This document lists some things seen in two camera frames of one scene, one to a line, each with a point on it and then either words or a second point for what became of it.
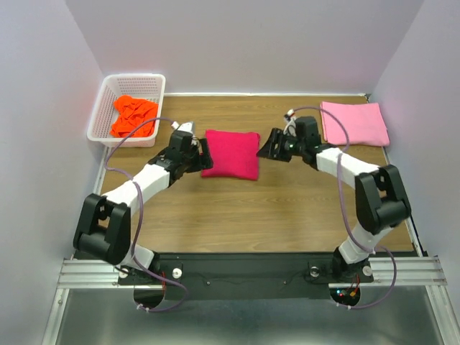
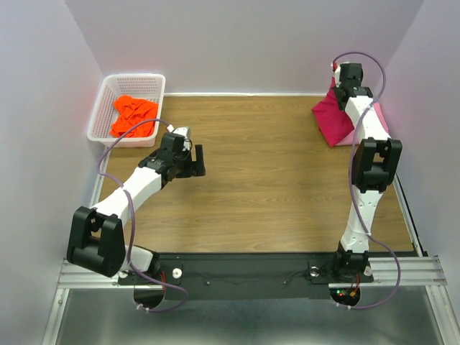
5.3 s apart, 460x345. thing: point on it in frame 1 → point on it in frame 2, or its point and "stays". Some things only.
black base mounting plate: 242,275 stays
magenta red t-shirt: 234,154 → 333,121
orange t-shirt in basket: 133,112 stays
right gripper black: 277,136 → 337,88
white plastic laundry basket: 148,87 stays
